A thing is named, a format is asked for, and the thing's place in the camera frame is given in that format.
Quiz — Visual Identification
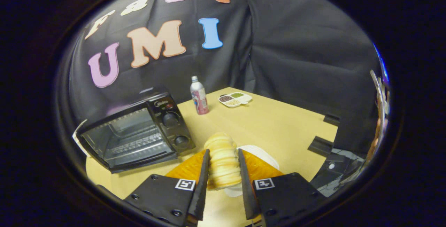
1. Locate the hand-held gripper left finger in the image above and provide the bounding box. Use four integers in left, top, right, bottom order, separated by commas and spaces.
124, 149, 210, 227

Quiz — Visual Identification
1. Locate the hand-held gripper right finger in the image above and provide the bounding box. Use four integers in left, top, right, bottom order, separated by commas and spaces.
238, 148, 326, 227

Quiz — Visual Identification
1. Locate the pale ridged bread roll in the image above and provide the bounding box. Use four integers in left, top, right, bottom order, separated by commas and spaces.
204, 132, 243, 190

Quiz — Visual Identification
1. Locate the black toaster oven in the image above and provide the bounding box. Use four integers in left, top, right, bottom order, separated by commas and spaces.
76, 93, 196, 174

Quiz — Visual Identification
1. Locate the white round plate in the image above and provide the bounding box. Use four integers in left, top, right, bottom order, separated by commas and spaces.
223, 145, 279, 198

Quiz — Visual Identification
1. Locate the white divided condiment dish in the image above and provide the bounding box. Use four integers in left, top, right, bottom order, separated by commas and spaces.
218, 92, 253, 108

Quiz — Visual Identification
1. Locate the white pink-label bottle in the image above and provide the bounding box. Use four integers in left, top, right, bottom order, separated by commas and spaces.
190, 76, 209, 115

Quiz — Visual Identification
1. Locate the dark shiny sheet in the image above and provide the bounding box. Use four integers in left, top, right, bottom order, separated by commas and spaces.
310, 149, 366, 197

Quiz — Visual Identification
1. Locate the black backdrop cloth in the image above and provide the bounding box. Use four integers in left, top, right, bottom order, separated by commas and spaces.
68, 0, 382, 154

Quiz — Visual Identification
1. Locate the black table edge bracket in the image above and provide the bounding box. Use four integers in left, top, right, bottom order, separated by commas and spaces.
308, 136, 337, 157
323, 114, 341, 126

